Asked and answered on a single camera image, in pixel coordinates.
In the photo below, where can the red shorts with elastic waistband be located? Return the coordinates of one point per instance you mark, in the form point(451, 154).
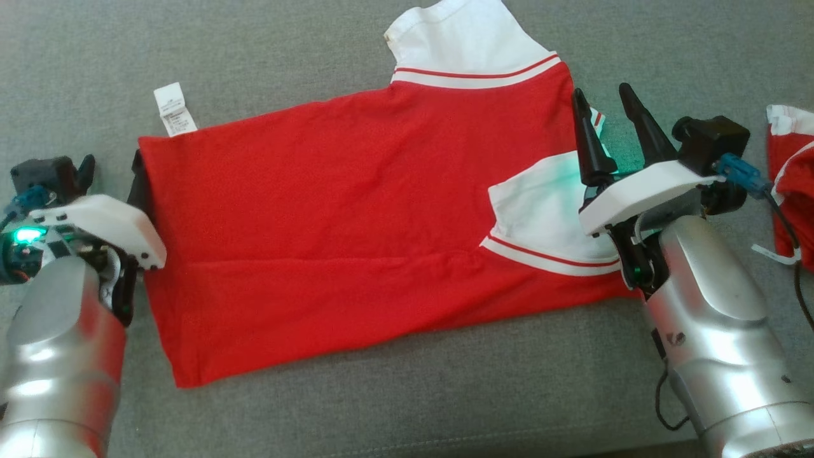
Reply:
point(795, 184)

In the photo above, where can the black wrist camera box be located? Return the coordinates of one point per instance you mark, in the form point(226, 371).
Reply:
point(44, 178)
point(712, 143)

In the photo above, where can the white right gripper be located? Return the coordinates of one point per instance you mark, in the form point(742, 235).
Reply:
point(642, 191)

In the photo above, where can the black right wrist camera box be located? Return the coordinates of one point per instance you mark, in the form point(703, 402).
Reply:
point(712, 143)

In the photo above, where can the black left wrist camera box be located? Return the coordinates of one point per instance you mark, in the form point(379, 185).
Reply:
point(44, 178)

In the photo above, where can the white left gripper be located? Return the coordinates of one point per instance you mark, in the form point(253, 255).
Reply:
point(108, 219)

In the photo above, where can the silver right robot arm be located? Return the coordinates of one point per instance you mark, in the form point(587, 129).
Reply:
point(718, 331)

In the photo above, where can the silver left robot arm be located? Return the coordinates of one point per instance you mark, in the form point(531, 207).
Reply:
point(57, 369)

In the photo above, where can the red shirt with white sleeves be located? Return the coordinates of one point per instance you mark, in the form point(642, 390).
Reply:
point(318, 222)

